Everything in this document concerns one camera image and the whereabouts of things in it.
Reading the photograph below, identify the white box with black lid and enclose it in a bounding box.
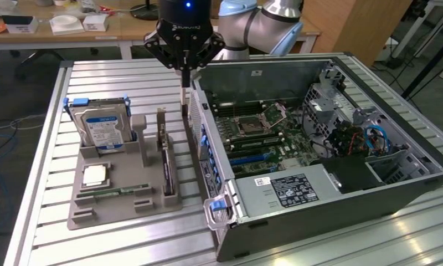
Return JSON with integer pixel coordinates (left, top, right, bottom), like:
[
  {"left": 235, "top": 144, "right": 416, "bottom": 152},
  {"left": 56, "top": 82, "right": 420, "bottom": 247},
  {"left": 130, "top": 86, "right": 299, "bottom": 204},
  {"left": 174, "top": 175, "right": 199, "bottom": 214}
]
[{"left": 1, "top": 15, "right": 39, "bottom": 34}]

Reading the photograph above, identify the grey power supply unit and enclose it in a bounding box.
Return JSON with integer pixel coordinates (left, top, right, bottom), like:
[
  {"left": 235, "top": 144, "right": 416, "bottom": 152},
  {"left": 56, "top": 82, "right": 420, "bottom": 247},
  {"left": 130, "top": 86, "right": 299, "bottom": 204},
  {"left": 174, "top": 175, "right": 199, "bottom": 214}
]
[{"left": 227, "top": 163, "right": 343, "bottom": 218}]

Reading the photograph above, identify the wooden cabinet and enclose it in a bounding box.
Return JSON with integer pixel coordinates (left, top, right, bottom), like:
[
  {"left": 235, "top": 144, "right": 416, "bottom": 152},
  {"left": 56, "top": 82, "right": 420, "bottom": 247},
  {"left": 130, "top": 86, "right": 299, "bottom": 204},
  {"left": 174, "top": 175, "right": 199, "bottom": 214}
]
[{"left": 301, "top": 0, "right": 413, "bottom": 67}]

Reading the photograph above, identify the green motherboard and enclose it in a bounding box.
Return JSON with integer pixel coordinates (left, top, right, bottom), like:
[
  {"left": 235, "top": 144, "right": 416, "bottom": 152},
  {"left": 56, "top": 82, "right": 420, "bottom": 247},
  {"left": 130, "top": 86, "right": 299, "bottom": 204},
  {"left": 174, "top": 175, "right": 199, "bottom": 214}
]
[{"left": 206, "top": 93, "right": 331, "bottom": 178}]

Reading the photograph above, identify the black open PC case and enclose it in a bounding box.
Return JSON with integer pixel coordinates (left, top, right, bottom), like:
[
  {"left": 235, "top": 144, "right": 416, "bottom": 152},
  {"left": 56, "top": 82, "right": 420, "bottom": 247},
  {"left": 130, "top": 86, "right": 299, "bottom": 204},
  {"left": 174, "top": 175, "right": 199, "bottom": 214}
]
[{"left": 182, "top": 55, "right": 443, "bottom": 263}]

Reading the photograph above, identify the hard disk in blue carrier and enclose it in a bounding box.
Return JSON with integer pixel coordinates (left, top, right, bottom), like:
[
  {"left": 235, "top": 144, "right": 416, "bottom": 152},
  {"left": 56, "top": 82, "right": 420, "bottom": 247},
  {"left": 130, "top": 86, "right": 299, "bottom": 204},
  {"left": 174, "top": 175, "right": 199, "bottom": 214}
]
[{"left": 62, "top": 94, "right": 139, "bottom": 155}]

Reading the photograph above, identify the black lamp base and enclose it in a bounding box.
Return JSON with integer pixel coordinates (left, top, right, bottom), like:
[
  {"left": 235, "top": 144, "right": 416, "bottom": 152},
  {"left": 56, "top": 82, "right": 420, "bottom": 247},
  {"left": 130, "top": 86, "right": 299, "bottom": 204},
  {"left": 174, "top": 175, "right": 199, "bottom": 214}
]
[{"left": 128, "top": 0, "right": 162, "bottom": 21}]

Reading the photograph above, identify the graphics card with black fan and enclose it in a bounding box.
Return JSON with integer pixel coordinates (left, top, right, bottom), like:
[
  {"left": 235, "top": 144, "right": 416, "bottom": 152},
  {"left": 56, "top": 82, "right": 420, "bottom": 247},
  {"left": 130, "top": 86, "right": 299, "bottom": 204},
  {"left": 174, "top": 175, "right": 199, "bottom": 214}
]
[{"left": 155, "top": 107, "right": 178, "bottom": 195}]

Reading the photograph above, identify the silver perforated drive cage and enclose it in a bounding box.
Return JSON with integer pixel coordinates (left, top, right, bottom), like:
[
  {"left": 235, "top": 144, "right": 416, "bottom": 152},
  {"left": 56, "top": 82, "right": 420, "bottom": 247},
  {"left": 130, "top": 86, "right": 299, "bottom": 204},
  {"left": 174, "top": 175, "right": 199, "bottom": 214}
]
[{"left": 300, "top": 68, "right": 359, "bottom": 132}]

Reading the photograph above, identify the plain white box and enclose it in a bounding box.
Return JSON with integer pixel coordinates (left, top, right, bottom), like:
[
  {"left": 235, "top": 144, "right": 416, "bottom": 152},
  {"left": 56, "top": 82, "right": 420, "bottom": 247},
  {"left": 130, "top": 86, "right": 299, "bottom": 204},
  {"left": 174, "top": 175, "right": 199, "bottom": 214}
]
[{"left": 82, "top": 14, "right": 110, "bottom": 32}]

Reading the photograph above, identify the metal socket cover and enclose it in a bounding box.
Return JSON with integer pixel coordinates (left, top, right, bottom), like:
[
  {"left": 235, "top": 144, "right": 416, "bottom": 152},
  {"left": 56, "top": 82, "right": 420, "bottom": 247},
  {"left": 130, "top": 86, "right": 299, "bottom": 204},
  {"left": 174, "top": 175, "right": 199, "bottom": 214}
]
[{"left": 259, "top": 101, "right": 287, "bottom": 125}]

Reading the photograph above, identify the green RAM stick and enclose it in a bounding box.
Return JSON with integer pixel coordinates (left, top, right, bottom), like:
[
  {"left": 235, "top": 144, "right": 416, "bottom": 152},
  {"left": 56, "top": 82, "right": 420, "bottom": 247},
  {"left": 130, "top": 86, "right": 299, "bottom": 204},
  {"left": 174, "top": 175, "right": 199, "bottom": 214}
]
[{"left": 75, "top": 186, "right": 150, "bottom": 198}]

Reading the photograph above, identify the silver CPU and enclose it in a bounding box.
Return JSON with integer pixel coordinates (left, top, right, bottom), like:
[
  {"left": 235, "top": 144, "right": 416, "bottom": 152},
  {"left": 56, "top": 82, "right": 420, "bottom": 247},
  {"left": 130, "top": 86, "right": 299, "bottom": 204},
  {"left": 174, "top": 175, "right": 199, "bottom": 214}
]
[{"left": 80, "top": 165, "right": 110, "bottom": 187}]

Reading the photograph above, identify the wooden desk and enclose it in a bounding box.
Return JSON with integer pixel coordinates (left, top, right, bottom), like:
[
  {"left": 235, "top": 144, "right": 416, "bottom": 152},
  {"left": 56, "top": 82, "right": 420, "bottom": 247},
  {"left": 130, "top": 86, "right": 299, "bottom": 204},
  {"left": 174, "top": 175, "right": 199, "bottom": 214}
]
[{"left": 0, "top": 0, "right": 321, "bottom": 52}]

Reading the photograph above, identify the blue expansion slot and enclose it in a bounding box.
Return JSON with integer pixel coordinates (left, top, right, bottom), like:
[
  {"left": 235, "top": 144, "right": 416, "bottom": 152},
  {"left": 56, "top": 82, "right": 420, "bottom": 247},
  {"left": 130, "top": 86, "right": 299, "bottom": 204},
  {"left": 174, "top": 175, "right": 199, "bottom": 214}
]
[{"left": 228, "top": 154, "right": 267, "bottom": 166}]

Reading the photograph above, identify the blue wire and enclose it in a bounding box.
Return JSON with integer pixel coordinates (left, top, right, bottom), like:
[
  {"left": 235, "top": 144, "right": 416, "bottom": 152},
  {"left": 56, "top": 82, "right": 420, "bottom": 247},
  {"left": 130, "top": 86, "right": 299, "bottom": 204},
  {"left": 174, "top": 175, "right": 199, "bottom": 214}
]
[{"left": 364, "top": 125, "right": 392, "bottom": 156}]

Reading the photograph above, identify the black labelled RAM stick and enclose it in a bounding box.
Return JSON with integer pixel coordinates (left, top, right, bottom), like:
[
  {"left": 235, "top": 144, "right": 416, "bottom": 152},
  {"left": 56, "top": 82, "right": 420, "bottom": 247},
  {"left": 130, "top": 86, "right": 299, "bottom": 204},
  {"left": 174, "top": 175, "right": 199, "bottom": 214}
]
[{"left": 230, "top": 137, "right": 283, "bottom": 152}]

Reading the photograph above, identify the grey parts rack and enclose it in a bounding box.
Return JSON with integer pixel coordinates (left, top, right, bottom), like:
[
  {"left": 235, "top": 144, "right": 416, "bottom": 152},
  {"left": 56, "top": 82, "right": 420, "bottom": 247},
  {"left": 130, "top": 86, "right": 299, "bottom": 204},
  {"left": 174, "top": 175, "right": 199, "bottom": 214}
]
[{"left": 66, "top": 115, "right": 184, "bottom": 231}]

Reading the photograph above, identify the red wire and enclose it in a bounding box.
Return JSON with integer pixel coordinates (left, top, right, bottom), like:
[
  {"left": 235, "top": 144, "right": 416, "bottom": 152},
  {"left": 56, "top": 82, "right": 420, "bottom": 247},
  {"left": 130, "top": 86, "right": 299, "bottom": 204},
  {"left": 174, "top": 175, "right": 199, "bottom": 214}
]
[{"left": 348, "top": 130, "right": 365, "bottom": 156}]

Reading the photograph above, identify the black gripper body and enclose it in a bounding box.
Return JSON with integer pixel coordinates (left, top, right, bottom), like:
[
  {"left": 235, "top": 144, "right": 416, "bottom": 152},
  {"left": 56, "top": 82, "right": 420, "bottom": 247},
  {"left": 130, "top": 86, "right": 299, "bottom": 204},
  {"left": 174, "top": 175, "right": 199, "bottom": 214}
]
[{"left": 156, "top": 0, "right": 212, "bottom": 56}]

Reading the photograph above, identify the black office chair base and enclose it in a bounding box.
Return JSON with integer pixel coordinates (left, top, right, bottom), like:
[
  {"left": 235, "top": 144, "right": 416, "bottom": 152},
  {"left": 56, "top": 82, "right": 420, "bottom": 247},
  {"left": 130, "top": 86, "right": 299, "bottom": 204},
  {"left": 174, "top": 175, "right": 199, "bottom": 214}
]
[{"left": 14, "top": 48, "right": 64, "bottom": 81}]

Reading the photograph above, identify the blue floor cable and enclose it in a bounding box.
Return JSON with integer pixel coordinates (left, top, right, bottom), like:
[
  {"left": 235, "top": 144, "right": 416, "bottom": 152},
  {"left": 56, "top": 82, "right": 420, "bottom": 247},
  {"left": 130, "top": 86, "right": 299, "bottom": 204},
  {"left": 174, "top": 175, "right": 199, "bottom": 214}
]
[{"left": 0, "top": 121, "right": 18, "bottom": 236}]

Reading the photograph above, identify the grey disk bay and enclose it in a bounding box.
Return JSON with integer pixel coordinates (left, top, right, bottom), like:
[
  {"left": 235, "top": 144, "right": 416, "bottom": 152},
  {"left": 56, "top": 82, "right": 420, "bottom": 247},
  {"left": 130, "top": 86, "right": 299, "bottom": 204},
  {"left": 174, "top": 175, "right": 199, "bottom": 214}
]
[{"left": 364, "top": 146, "right": 431, "bottom": 185}]

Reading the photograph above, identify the black plastic cover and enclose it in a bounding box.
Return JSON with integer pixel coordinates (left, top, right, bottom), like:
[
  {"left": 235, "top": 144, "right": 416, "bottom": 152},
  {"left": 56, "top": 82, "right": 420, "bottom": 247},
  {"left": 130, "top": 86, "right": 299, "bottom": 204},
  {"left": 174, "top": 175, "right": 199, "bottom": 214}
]
[{"left": 319, "top": 156, "right": 387, "bottom": 195}]

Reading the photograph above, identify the white bowl holder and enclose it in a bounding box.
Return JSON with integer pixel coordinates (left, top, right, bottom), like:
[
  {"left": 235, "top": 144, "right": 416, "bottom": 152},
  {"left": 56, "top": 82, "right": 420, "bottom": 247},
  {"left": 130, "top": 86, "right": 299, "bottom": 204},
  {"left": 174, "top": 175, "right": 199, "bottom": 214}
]
[{"left": 48, "top": 15, "right": 84, "bottom": 36}]

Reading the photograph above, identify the black stand pole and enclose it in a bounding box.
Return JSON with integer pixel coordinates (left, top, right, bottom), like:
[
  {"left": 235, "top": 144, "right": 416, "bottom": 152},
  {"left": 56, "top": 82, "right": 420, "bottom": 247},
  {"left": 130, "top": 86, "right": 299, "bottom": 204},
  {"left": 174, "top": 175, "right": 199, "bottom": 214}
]
[{"left": 400, "top": 0, "right": 443, "bottom": 98}]

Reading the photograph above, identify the CPU socket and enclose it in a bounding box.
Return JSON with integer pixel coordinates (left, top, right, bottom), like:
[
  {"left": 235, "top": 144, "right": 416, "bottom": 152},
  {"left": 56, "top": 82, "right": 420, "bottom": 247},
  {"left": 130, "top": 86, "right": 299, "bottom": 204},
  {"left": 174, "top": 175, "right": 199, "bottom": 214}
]
[{"left": 234, "top": 115, "right": 273, "bottom": 138}]

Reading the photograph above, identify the white floor box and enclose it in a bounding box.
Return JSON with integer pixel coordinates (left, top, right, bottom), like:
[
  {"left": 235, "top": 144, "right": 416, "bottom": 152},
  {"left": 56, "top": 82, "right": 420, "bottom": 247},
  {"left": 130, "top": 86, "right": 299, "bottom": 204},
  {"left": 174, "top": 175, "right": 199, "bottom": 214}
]
[{"left": 375, "top": 37, "right": 399, "bottom": 63}]

